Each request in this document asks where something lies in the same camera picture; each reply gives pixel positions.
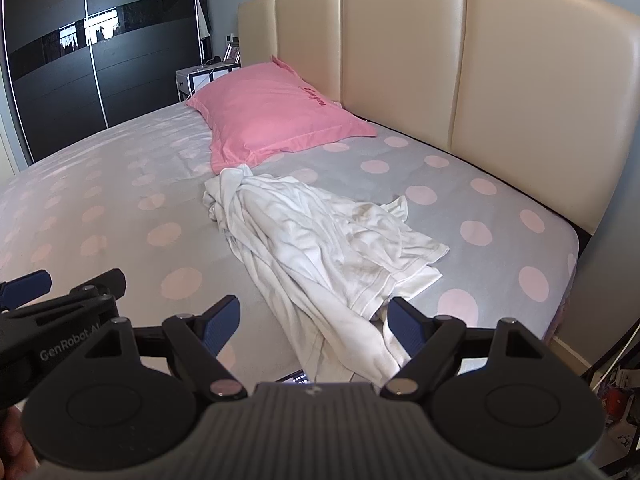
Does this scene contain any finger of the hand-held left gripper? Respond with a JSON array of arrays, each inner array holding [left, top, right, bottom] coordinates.
[[70, 268, 127, 302], [0, 270, 52, 311]]

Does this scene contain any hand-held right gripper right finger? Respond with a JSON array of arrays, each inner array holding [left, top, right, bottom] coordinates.
[[380, 296, 548, 402]]

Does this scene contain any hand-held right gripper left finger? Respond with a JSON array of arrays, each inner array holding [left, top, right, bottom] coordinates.
[[82, 296, 247, 402]]

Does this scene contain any white garment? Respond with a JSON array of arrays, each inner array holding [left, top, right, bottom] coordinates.
[[202, 162, 451, 383]]

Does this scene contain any person's left hand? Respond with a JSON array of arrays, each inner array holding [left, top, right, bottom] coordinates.
[[0, 405, 38, 480]]

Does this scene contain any polka dot bed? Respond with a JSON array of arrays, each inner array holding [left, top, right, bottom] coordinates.
[[0, 62, 581, 391]]

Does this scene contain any black wardrobe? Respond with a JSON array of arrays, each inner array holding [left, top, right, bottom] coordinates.
[[0, 0, 207, 166]]

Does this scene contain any red plastic object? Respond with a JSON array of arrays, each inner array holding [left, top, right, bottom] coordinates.
[[602, 390, 626, 418]]

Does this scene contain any pink pillow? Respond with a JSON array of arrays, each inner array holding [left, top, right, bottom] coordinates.
[[186, 55, 378, 175]]

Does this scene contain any white nightstand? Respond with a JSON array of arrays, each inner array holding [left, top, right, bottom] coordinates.
[[176, 62, 241, 103]]

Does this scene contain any beige padded headboard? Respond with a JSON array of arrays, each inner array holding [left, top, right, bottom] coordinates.
[[236, 0, 640, 236]]

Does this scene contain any white cable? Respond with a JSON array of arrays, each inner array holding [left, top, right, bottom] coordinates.
[[602, 327, 640, 386]]

